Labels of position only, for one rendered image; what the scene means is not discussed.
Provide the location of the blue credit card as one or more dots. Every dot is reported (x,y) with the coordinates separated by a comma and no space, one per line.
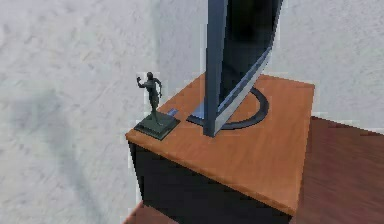
(172,112)

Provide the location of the dark figure statue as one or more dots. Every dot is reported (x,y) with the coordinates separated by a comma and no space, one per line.
(154,100)

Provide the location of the black flat television set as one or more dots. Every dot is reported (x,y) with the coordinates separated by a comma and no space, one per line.
(240,60)

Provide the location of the wooden top black cabinet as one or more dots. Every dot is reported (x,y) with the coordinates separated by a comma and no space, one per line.
(253,160)

